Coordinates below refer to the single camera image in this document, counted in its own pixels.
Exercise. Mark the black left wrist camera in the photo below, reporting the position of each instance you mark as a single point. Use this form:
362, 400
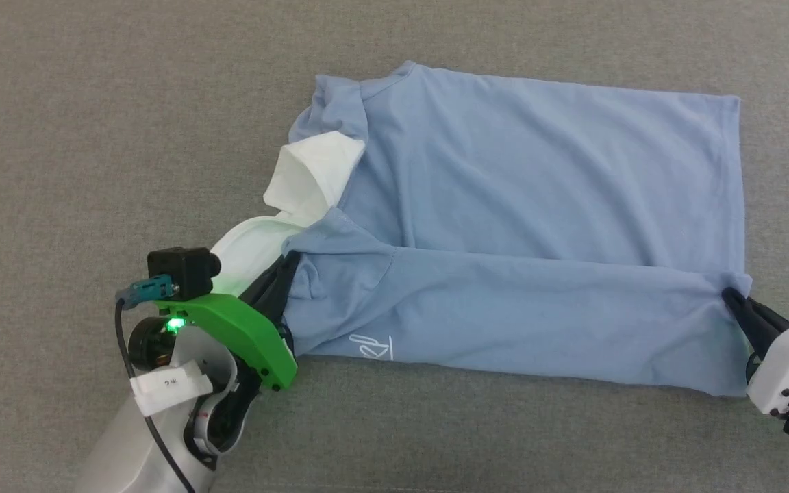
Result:
182, 270

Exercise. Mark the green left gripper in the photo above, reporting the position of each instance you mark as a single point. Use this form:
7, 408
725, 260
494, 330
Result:
244, 329

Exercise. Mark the light blue white shirt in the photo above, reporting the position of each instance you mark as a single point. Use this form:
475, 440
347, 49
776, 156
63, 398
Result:
538, 205

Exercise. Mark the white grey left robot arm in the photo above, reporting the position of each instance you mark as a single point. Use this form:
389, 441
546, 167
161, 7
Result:
120, 445

